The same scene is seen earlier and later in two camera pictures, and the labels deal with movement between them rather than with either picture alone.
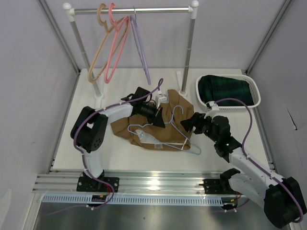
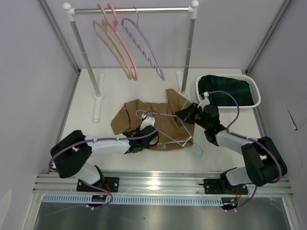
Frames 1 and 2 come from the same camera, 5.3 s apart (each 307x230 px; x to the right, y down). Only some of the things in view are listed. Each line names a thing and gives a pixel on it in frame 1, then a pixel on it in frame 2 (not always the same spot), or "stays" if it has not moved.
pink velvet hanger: (117, 28) -> (114, 26)
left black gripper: (158, 119) -> (137, 129)
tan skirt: (175, 136) stays
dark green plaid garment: (213, 88) stays
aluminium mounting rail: (64, 182) stays
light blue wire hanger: (167, 123) -> (167, 134)
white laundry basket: (254, 90) stays
